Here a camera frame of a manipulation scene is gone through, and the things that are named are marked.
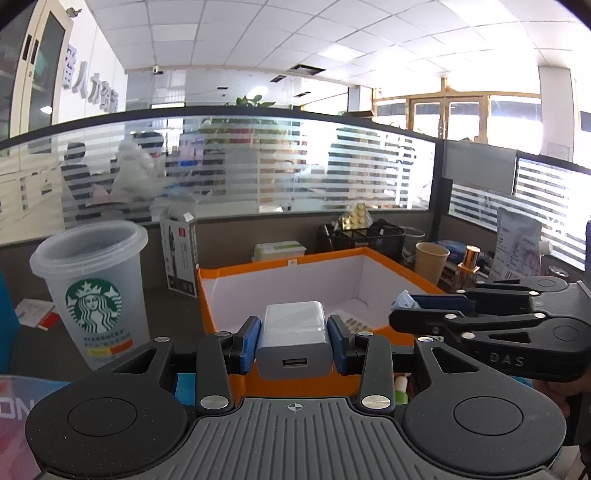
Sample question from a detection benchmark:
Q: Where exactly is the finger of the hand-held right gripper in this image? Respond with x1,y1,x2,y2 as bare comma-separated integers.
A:
389,309,551,345
408,276,572,311

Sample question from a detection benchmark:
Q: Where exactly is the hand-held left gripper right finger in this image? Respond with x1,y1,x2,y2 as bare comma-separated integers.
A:
328,315,484,413

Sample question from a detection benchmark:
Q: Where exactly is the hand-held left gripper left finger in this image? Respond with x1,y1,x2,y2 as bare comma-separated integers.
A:
108,315,262,415

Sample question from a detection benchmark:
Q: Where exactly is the light blue small item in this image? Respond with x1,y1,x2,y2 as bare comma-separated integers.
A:
392,289,420,313

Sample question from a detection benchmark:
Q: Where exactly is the white usb charger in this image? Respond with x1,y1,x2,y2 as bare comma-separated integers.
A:
255,300,334,380

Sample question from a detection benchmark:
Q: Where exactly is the orange cardboard box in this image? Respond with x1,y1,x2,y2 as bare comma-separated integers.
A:
197,246,447,403

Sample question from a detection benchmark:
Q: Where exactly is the person's right hand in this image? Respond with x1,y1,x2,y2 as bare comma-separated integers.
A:
551,381,585,417

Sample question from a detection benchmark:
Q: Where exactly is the battery blister pack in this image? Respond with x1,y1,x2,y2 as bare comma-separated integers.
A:
338,316,376,332

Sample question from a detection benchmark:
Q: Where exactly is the beige paper cup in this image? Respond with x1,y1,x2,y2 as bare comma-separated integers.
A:
415,242,451,287

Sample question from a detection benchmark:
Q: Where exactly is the gold perfume bottle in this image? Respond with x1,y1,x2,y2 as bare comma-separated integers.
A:
454,246,482,292

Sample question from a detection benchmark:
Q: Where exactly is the blue box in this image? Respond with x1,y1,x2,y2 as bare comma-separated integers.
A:
433,239,468,265

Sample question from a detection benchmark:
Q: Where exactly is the black mesh basket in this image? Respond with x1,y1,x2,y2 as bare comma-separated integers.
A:
316,220,407,265

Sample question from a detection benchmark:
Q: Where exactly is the white printed paper bag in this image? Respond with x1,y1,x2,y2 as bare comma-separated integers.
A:
493,206,553,278

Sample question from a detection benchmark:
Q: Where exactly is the green and white box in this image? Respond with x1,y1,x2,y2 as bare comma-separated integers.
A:
252,240,308,265

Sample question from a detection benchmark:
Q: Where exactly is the black and white carton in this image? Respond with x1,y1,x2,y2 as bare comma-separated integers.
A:
159,205,199,299

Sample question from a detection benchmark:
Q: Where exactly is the striped glass partition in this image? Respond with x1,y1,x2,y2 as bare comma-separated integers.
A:
442,138,591,274
0,106,437,246

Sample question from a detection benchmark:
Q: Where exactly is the frosted plastic cup green logo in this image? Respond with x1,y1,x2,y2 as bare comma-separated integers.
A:
30,220,151,371

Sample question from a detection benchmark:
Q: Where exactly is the white plush toy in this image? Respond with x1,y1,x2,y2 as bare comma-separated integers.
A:
112,137,168,202

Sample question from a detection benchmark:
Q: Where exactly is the red and white booklet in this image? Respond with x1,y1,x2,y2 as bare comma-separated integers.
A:
15,298,62,332

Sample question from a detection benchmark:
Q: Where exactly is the blue paper bag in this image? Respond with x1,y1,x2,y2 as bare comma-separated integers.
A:
0,271,20,376

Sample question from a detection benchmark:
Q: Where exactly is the green potted plant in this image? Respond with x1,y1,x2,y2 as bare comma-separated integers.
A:
235,93,276,110

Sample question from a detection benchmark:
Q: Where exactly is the colourful printed desk mat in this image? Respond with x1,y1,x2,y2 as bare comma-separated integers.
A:
0,370,198,480

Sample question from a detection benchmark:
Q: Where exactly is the beige glass-door cabinet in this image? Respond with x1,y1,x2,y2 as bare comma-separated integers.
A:
0,0,75,140

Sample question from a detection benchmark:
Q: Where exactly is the wooden door frame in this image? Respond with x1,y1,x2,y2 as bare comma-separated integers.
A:
372,76,543,141

